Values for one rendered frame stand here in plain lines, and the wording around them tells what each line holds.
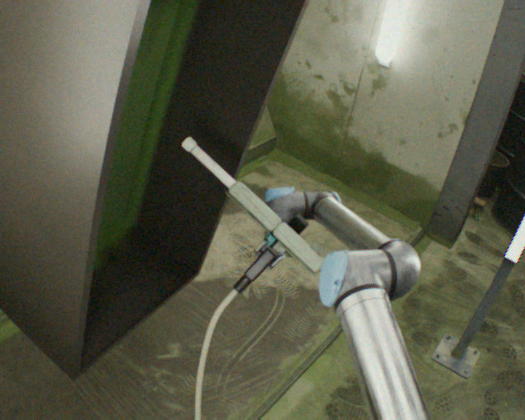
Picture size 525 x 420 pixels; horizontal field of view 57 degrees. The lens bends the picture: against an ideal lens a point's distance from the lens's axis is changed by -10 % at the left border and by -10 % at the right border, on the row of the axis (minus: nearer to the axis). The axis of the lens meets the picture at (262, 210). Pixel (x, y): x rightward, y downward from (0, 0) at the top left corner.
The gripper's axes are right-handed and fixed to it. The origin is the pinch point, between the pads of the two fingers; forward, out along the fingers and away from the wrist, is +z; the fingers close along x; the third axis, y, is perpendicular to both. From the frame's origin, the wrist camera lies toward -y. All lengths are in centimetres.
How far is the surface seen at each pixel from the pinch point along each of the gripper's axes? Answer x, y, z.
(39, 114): 47, 10, 50
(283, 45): 32.4, -36.4, 10.0
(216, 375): -18, 56, -57
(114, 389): 5, 83, -39
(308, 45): 69, -82, -163
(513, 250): -66, -56, -58
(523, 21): -11, -151, -95
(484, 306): -80, -35, -76
